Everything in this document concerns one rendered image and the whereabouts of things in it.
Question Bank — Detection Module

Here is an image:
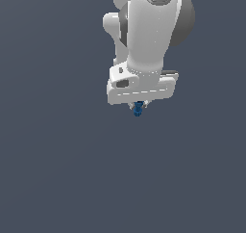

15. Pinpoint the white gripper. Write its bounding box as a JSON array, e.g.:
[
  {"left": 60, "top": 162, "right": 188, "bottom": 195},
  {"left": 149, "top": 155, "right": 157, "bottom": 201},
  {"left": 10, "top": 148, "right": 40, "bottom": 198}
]
[{"left": 106, "top": 63, "right": 180, "bottom": 111}]

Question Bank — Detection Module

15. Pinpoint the small blue object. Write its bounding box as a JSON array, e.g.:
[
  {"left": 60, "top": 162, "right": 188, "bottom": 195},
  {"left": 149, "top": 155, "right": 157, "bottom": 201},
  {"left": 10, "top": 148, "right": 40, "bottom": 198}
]
[{"left": 133, "top": 101, "right": 144, "bottom": 117}]

